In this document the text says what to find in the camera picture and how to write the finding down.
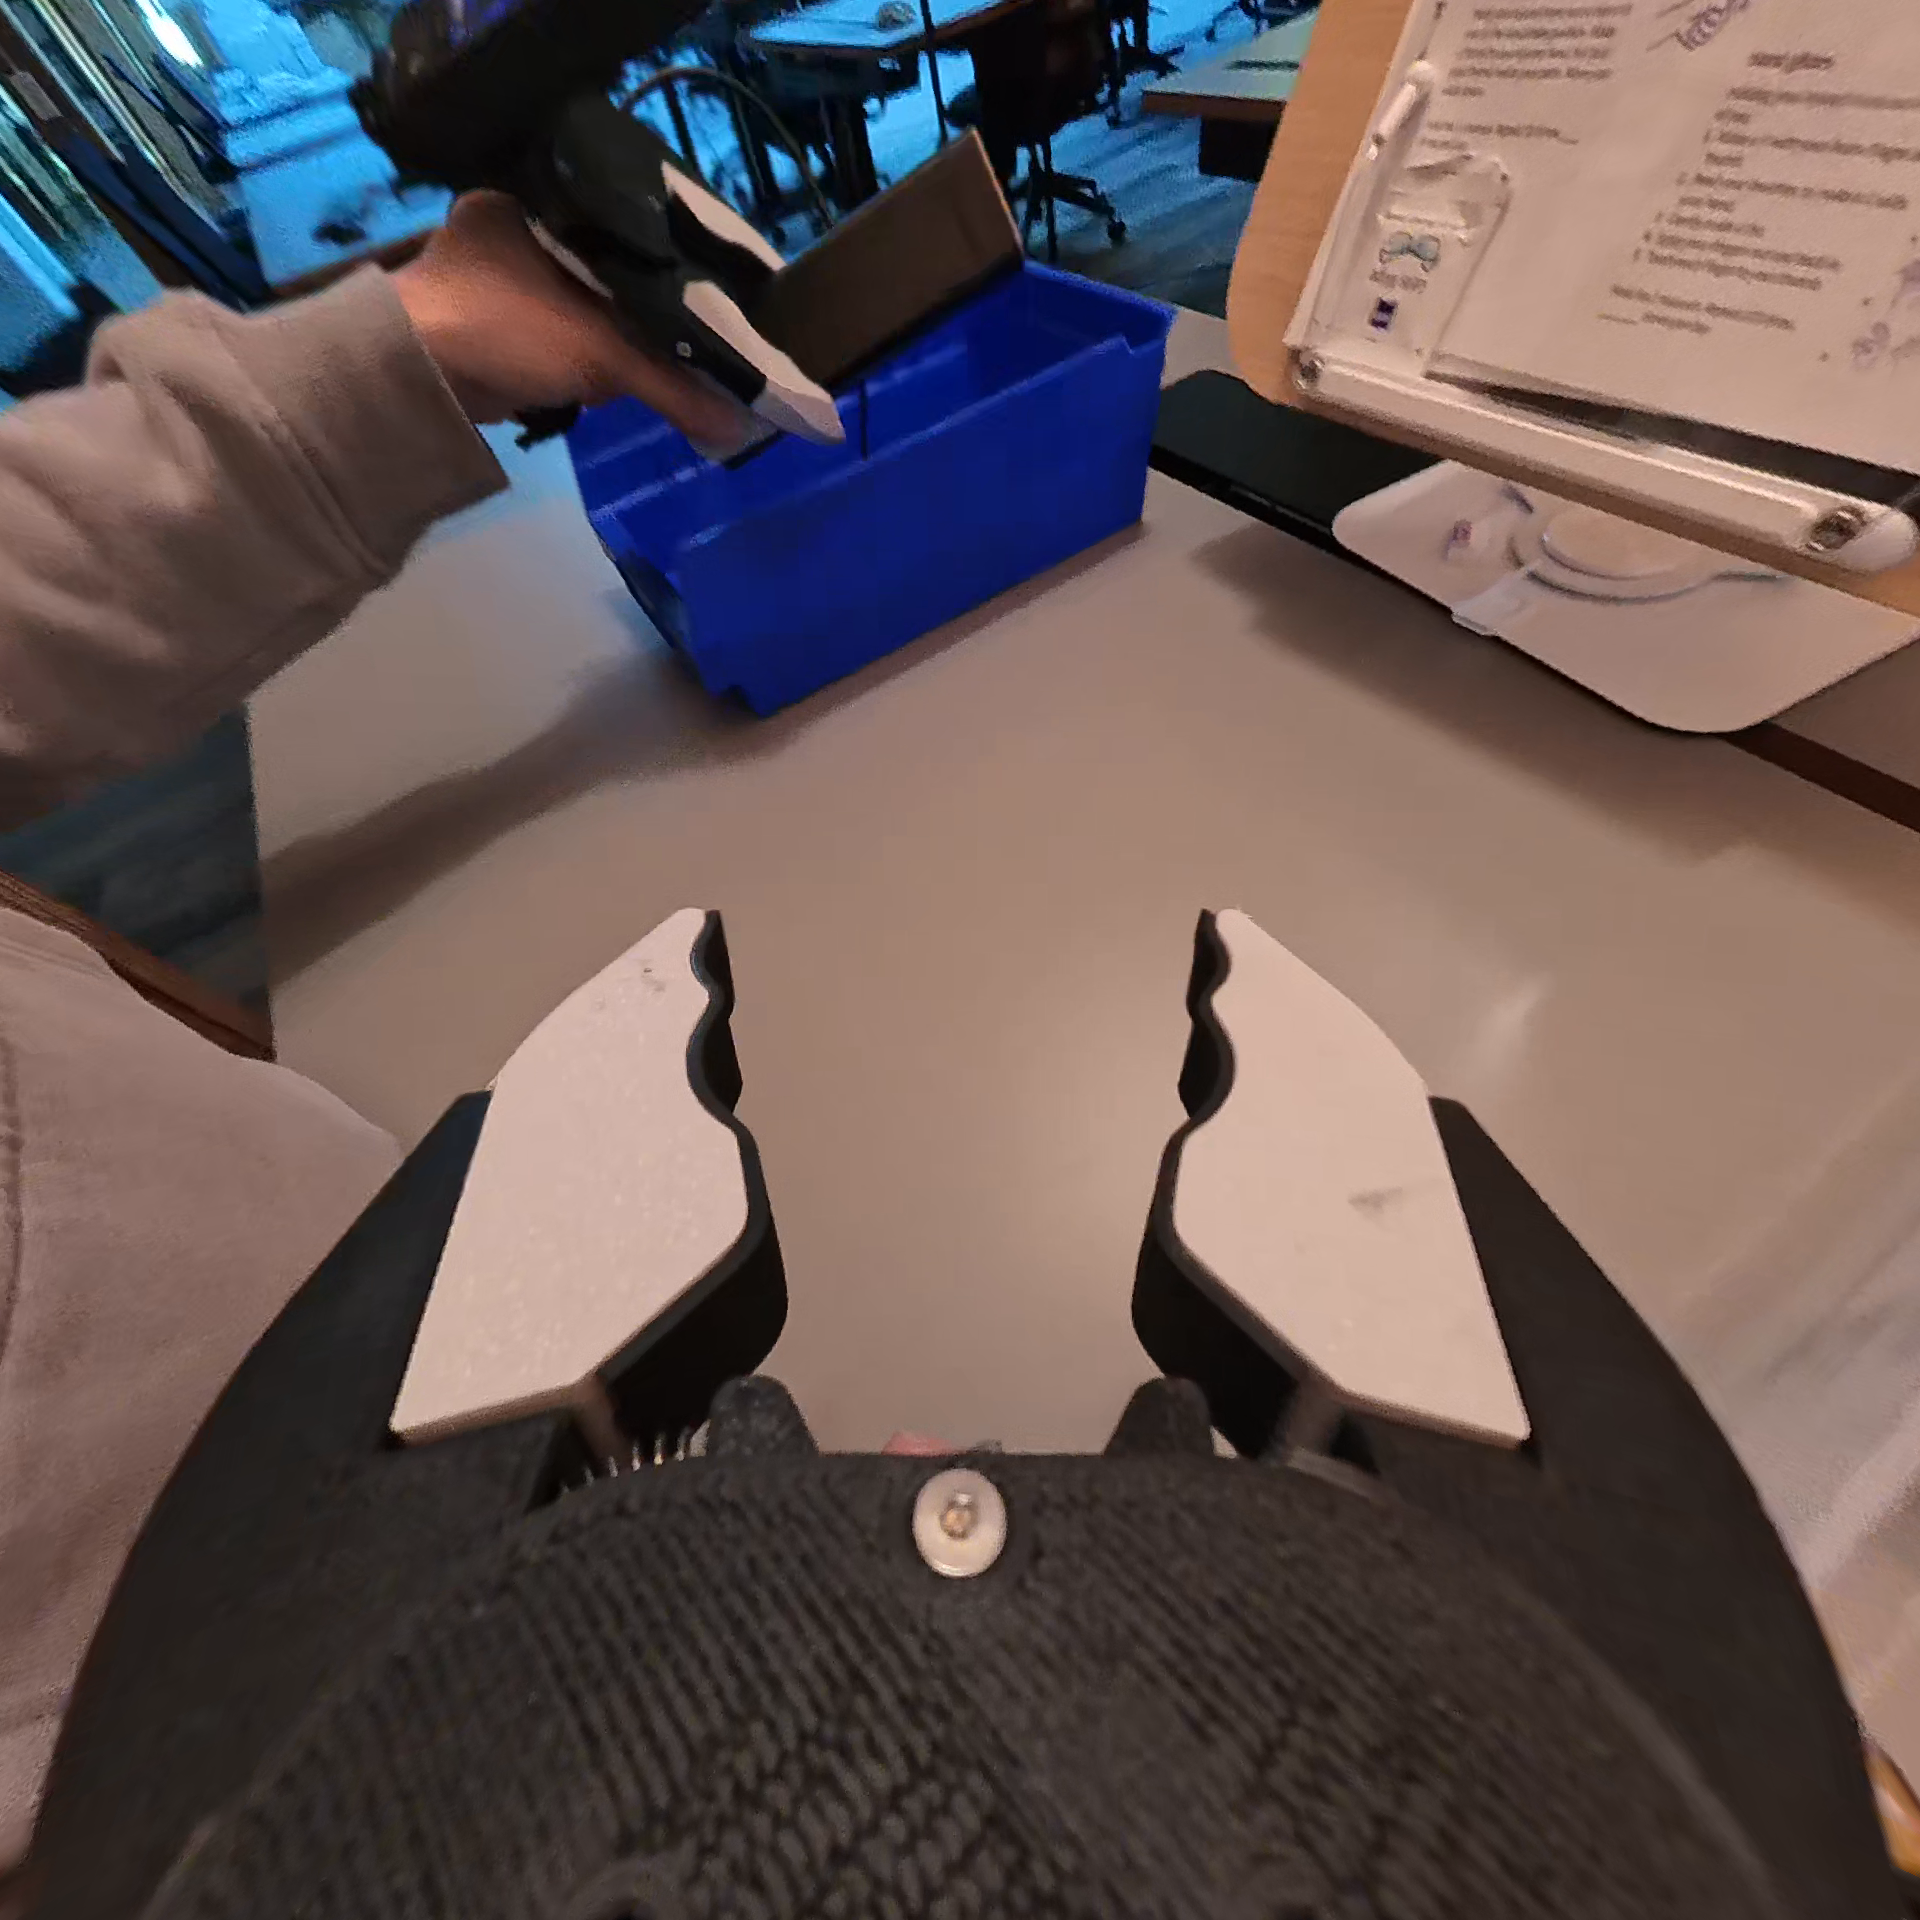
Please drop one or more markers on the black usb hub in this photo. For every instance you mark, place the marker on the black usb hub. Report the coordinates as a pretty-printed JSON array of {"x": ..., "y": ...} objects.
[{"x": 903, "y": 258}]

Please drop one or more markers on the black office chair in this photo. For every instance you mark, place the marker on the black office chair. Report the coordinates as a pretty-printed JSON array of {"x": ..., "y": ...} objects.
[{"x": 1052, "y": 90}]

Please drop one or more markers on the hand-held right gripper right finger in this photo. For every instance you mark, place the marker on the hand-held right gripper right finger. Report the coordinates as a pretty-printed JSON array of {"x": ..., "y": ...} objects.
[{"x": 1333, "y": 1201}]

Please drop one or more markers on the person's torso in sweatshirt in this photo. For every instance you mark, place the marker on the person's torso in sweatshirt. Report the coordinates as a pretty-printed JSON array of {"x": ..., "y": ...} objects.
[{"x": 125, "y": 1277}]

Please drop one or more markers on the blue plastic bin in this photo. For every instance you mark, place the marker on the blue plastic bin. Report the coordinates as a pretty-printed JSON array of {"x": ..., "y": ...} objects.
[{"x": 903, "y": 569}]

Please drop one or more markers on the person's left forearm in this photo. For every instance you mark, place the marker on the person's left forearm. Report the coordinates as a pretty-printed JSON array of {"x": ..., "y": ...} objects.
[{"x": 200, "y": 491}]

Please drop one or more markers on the printed instruction sheet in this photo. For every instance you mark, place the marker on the printed instruction sheet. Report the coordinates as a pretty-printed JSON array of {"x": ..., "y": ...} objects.
[{"x": 1678, "y": 180}]

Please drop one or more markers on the person's left hand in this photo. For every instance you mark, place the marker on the person's left hand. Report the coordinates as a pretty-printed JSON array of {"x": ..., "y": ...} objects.
[{"x": 506, "y": 328}]

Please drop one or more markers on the white document stand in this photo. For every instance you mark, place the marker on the white document stand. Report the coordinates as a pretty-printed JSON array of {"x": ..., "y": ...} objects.
[{"x": 1651, "y": 646}]

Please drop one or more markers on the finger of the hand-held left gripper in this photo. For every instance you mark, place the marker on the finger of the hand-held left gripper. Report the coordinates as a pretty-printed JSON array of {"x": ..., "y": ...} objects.
[
  {"x": 764, "y": 368},
  {"x": 715, "y": 237}
]

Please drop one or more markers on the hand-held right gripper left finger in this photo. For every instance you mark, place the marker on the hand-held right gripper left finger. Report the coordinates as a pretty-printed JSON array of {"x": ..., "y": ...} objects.
[{"x": 582, "y": 1201}]

